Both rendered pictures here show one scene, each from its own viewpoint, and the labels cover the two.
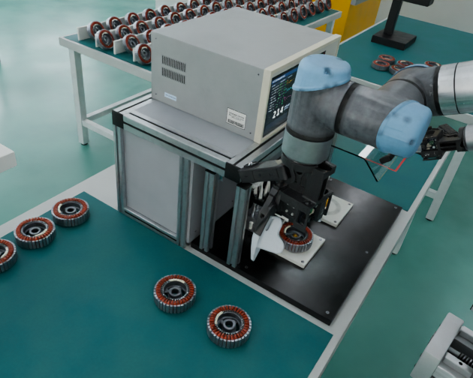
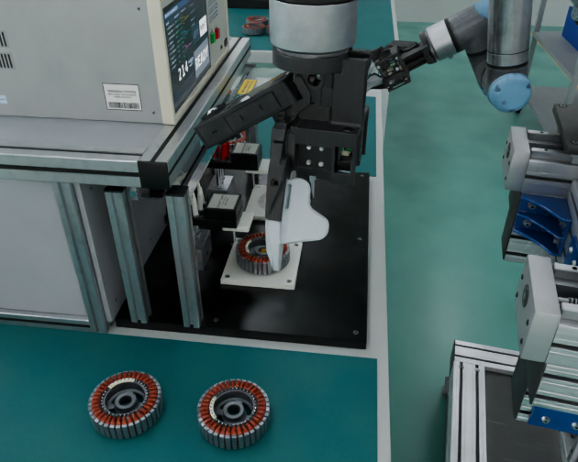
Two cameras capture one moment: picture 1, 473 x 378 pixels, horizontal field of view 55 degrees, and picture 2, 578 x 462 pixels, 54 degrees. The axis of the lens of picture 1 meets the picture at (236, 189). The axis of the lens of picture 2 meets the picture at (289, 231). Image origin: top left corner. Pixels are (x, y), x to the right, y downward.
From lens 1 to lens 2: 30 cm
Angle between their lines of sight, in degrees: 18
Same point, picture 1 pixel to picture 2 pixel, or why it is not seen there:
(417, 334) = (422, 328)
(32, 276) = not seen: outside the picture
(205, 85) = (50, 58)
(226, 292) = (203, 367)
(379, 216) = (350, 192)
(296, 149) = (308, 28)
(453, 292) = (436, 266)
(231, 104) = (107, 75)
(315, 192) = (355, 104)
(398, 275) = not seen: hidden behind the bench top
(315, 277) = (316, 294)
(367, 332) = not seen: hidden behind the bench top
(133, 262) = (31, 387)
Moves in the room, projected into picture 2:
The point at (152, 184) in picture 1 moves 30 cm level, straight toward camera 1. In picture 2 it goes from (15, 251) to (69, 356)
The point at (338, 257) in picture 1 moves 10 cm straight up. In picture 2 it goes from (330, 258) to (332, 219)
